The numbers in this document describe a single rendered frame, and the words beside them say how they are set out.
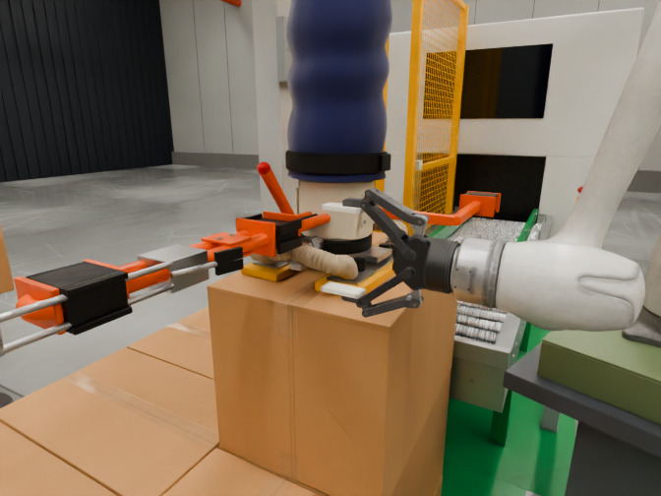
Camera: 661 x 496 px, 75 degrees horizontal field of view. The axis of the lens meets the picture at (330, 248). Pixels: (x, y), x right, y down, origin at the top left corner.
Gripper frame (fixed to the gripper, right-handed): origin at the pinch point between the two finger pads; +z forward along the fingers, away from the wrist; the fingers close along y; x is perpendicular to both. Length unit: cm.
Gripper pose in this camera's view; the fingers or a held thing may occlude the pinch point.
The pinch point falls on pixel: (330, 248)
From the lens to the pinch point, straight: 69.6
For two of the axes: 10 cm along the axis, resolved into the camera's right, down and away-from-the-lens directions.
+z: -8.7, -1.4, 4.7
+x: 4.9, -2.4, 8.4
